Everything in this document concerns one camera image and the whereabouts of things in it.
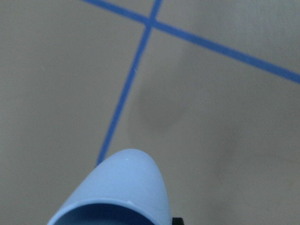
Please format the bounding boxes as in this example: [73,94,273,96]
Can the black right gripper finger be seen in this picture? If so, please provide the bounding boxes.
[172,217,183,225]

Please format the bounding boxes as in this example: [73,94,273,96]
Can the light blue plastic cup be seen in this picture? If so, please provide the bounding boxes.
[48,149,172,225]

